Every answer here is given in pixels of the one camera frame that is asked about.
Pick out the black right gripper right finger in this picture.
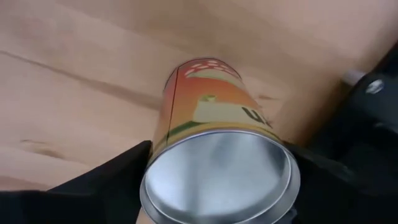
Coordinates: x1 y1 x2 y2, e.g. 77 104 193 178
281 141 398 224

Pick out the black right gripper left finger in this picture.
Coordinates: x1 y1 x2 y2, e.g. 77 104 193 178
0 139 153 224

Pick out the tin can with colourful label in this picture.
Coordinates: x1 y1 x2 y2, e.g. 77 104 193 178
139 57 302 224

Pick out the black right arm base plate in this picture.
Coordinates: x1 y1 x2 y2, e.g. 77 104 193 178
306 42 398 194

